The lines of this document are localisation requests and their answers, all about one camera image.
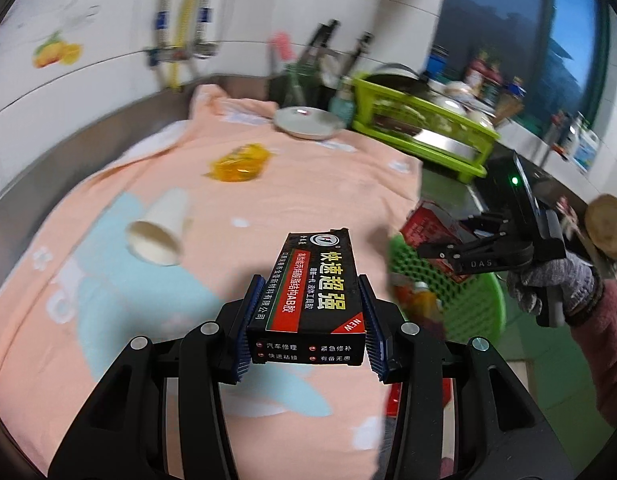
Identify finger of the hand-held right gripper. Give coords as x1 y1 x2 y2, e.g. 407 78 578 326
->
417 239 470 261
459 211 507 242

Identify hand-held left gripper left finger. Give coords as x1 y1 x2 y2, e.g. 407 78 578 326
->
48 274 266 480

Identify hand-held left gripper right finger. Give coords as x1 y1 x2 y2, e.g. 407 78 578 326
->
357 274 574 480

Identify red carton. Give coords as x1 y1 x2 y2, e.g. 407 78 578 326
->
399 200 470 267

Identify green plastic basket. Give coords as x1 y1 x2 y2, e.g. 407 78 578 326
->
388 235 506 346

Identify black glue box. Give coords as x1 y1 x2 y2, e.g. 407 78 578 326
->
246 227 365 367

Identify person's right forearm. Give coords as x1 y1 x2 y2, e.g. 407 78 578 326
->
563 280 617 431

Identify person's right hand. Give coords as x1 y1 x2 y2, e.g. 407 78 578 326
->
505 252 604 328

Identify white detergent jug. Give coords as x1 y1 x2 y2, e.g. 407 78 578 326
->
571 127 600 173

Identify brown round object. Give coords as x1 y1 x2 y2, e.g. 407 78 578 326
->
585 194 617 256

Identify pink printed towel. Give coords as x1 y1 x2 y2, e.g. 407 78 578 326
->
0 84 456 480

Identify white paper cup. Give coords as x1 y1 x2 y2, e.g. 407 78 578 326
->
127 189 194 267

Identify green dish rack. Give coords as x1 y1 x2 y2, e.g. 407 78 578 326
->
351 72 501 178

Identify yellow crumpled wrapper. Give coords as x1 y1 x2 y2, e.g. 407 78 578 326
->
203 143 273 184

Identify teal bottle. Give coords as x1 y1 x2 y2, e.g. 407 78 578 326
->
331 77 357 117

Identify pink brush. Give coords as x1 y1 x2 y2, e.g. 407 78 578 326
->
269 32 296 70

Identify metal water valve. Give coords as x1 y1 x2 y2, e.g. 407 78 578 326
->
144 45 176 67
190 41 223 59

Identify grey corrugated pipe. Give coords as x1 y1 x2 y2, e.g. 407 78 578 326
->
155 0 178 51
196 0 215 46

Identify black handled knife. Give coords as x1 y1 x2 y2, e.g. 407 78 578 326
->
345 32 374 68
301 20 339 68

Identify yellow hose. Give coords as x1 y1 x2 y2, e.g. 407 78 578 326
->
168 0 212 92

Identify yellow fruit wall sticker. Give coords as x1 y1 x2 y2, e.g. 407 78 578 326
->
32 32 83 68

